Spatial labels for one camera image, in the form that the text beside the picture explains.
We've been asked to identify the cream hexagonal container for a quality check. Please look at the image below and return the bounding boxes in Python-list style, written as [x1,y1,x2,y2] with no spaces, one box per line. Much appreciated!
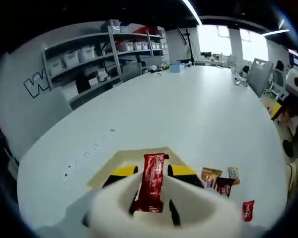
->
[85,145,189,194]

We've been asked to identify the white office chair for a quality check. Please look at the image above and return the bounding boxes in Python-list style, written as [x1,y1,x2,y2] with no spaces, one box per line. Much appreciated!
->
[270,66,288,96]

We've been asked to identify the small red food packet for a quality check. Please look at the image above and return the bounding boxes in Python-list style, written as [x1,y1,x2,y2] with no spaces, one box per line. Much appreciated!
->
[242,199,255,223]

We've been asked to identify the grey metal shelving rack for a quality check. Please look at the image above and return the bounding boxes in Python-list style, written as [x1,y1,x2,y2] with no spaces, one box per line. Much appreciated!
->
[41,19,170,102]

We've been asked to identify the grey chair back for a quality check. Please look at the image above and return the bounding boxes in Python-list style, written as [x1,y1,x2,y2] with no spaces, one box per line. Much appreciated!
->
[246,58,274,98]

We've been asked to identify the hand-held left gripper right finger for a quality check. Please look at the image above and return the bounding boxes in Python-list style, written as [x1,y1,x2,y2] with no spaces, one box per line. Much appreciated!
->
[167,163,206,228]

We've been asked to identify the dark brown food packet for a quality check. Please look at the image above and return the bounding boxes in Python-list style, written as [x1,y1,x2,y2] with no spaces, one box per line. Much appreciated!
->
[214,177,234,199]

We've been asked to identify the small white orange food packet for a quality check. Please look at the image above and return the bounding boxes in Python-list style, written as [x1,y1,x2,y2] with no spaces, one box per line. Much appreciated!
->
[227,166,240,186]

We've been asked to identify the white food tongs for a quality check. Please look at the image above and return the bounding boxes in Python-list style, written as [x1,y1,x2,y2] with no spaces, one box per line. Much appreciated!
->
[83,171,242,238]

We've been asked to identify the red white blue box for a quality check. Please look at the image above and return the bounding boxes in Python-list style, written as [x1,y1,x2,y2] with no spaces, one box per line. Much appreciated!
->
[121,22,164,35]

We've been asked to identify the black backpack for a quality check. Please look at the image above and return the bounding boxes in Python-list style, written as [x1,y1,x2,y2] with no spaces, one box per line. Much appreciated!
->
[75,73,91,94]

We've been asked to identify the long red food packet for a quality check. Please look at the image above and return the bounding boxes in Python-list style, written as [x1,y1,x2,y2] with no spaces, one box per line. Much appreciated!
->
[135,153,170,214]

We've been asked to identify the gold food packet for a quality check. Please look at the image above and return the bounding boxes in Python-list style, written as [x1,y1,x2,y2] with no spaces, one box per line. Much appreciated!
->
[201,167,222,187]

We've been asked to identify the light blue box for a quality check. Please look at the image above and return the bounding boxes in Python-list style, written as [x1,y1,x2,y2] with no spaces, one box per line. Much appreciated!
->
[168,62,186,73]

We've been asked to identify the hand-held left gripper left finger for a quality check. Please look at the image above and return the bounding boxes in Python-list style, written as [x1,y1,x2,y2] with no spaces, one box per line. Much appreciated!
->
[38,165,140,238]

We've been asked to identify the black tripod stand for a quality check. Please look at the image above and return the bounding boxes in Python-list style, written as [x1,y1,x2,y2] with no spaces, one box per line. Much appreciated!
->
[177,26,197,65]

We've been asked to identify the grey storage crate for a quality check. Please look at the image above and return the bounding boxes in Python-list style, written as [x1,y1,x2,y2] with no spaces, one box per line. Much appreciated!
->
[119,61,143,82]

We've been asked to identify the person's right hand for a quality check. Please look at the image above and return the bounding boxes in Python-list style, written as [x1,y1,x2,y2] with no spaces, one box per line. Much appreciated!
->
[279,96,298,132]

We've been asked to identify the ceiling light strip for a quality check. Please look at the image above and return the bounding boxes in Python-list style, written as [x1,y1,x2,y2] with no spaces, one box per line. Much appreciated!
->
[182,0,204,25]
[262,29,291,37]

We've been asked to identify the white desktop device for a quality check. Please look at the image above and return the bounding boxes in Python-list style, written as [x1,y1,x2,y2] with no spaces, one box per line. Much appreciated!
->
[231,68,249,87]

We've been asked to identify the row of white storage bins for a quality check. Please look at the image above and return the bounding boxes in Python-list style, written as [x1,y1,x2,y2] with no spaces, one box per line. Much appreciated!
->
[48,19,169,75]

